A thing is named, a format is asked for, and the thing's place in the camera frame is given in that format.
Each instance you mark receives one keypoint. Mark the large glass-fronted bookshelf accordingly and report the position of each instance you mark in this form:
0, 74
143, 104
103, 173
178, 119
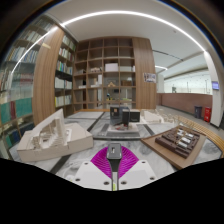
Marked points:
20, 100

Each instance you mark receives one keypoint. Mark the black charger block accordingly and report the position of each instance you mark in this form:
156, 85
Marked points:
114, 151

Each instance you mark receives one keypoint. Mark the wall screen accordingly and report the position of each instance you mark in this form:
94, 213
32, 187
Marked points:
215, 85

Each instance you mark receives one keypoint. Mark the wooden cube shelf unit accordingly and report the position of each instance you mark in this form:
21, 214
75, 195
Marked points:
103, 66

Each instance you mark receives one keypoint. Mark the white architectural building model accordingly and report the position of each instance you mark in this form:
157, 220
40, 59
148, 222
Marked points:
56, 140

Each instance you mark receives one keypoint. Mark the brown building model on board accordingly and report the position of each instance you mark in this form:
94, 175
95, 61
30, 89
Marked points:
180, 143

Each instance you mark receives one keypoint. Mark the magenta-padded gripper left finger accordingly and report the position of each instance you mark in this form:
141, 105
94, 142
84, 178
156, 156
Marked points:
93, 175

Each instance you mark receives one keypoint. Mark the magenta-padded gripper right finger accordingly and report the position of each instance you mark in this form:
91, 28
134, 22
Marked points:
136, 173

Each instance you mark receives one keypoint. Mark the short ceiling light strip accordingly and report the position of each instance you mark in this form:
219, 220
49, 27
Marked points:
161, 67

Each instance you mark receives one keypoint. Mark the black building model, grey base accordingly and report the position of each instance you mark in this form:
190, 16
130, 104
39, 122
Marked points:
120, 116

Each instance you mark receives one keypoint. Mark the small white building model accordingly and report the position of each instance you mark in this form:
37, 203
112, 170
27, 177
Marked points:
152, 117

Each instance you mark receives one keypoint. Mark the wall poster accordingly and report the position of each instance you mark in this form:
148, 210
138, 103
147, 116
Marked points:
149, 77

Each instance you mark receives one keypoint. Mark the dark bookshelf with books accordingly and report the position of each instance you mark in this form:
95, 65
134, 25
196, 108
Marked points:
63, 76

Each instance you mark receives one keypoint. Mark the long curved ceiling light strip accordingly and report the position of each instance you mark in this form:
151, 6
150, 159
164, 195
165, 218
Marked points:
126, 12

